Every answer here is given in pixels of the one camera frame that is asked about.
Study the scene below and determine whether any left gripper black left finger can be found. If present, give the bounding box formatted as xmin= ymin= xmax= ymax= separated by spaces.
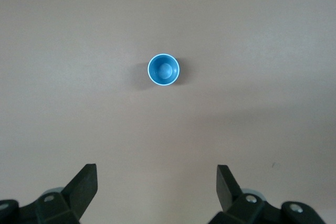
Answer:
xmin=18 ymin=164 xmax=99 ymax=224

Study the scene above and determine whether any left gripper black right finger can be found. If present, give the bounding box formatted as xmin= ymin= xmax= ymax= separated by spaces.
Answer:
xmin=209 ymin=164 xmax=283 ymax=224

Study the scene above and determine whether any blue plastic cup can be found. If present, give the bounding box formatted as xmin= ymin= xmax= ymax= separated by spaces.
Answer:
xmin=147 ymin=54 xmax=181 ymax=87

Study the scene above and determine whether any brown table cover sheet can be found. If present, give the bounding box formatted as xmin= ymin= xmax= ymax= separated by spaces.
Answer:
xmin=0 ymin=0 xmax=336 ymax=224

